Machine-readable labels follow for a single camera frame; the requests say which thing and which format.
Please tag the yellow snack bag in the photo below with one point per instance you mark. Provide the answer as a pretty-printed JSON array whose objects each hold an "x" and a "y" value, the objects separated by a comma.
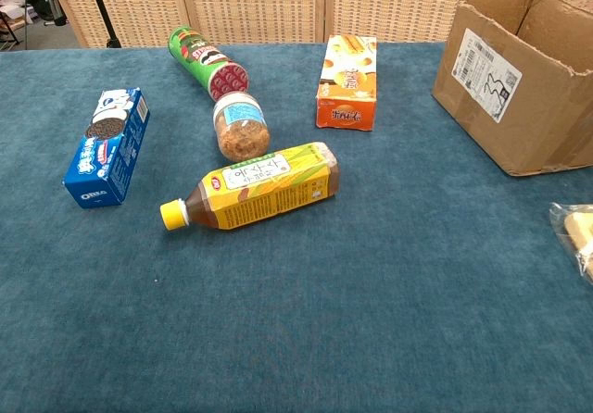
[{"x": 264, "y": 186}]

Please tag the clear snack packet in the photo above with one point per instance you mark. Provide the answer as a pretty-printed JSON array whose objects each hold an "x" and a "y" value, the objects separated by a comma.
[{"x": 576, "y": 237}]

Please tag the orange biscuit box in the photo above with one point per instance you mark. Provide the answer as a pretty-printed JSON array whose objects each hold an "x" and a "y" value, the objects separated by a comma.
[{"x": 348, "y": 84}]

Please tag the blue Oreo cookie box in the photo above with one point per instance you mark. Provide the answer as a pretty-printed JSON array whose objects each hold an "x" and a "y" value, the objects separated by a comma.
[{"x": 105, "y": 153}]

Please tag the cardboard box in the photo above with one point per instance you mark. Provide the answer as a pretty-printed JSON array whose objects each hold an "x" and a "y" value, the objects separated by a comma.
[{"x": 523, "y": 121}]

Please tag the clear jar blue label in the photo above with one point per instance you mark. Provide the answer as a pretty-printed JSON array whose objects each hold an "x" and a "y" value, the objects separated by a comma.
[{"x": 242, "y": 128}]

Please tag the blue table cloth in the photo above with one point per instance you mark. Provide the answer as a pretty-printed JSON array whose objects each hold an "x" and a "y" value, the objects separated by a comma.
[{"x": 324, "y": 302}]

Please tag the green Pringles can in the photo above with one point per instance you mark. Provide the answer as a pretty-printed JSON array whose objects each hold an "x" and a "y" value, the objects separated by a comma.
[{"x": 199, "y": 56}]

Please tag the woven folding screen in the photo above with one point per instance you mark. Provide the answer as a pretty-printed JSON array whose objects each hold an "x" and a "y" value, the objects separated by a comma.
[{"x": 259, "y": 5}]

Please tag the black tripod stand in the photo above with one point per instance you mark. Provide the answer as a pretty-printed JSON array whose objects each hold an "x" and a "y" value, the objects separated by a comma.
[{"x": 103, "y": 10}]

